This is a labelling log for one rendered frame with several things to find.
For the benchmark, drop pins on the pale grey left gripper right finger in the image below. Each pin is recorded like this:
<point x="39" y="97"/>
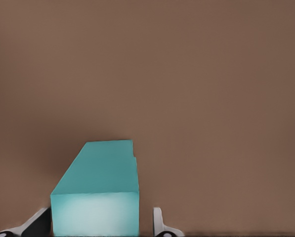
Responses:
<point x="158" y="222"/>

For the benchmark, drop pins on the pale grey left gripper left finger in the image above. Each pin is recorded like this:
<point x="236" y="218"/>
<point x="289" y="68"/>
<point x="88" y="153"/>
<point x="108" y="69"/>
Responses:
<point x="31" y="223"/>

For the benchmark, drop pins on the teal blue cube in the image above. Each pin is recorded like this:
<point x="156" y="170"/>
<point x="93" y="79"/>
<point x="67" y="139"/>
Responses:
<point x="107" y="149"/>
<point x="95" y="212"/>

